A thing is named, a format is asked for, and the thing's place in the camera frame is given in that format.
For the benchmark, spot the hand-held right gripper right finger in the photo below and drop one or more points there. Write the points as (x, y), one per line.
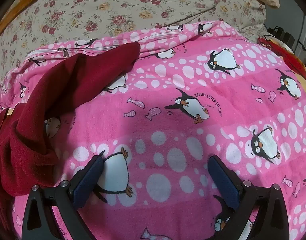
(225, 182)

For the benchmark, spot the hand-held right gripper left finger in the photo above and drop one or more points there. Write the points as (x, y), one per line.
(88, 180)

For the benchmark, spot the dark red sweater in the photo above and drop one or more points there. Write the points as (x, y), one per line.
(68, 80)

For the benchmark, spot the pink penguin print blanket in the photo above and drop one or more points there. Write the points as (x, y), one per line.
(167, 135)

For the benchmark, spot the red printed cloth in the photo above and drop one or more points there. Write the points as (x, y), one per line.
(290, 57)

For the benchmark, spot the grey cabinet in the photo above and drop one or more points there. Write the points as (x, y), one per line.
(305, 37)

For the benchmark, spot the floral bed sheet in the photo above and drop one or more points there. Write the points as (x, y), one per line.
(93, 10)

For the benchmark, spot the orange wooden board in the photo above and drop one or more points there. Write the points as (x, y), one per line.
(18, 8)

